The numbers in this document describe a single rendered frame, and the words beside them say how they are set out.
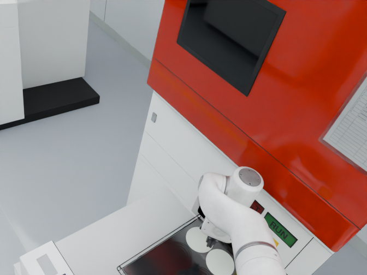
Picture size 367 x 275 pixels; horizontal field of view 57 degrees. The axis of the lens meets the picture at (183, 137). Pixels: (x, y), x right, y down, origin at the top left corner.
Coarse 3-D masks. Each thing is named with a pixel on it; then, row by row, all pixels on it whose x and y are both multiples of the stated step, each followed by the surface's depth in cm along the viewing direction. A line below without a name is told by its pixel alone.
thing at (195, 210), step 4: (196, 200) 129; (196, 204) 130; (192, 208) 133; (196, 208) 131; (196, 212) 132; (200, 212) 131; (204, 216) 130; (228, 244) 124; (232, 248) 123; (232, 252) 123
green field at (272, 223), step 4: (268, 216) 106; (268, 220) 107; (272, 220) 106; (268, 224) 107; (272, 224) 106; (276, 224) 105; (272, 228) 107; (276, 228) 105; (280, 228) 104; (276, 232) 106; (280, 232) 105; (284, 232) 104; (280, 236) 105; (284, 236) 104; (288, 236) 103; (292, 236) 102; (284, 240) 105; (288, 240) 103; (292, 240) 102; (288, 244) 104
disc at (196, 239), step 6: (192, 228) 121; (198, 228) 122; (186, 234) 119; (192, 234) 120; (198, 234) 120; (204, 234) 121; (186, 240) 117; (192, 240) 118; (198, 240) 118; (204, 240) 119; (192, 246) 116; (198, 246) 117; (204, 246) 117; (204, 252) 116
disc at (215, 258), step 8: (208, 256) 114; (216, 256) 115; (224, 256) 116; (208, 264) 112; (216, 264) 113; (224, 264) 114; (232, 264) 115; (216, 272) 111; (224, 272) 112; (232, 272) 113
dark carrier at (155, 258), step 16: (192, 224) 123; (176, 240) 116; (144, 256) 109; (160, 256) 110; (176, 256) 112; (192, 256) 113; (128, 272) 104; (144, 272) 105; (160, 272) 106; (176, 272) 108; (192, 272) 109; (208, 272) 110
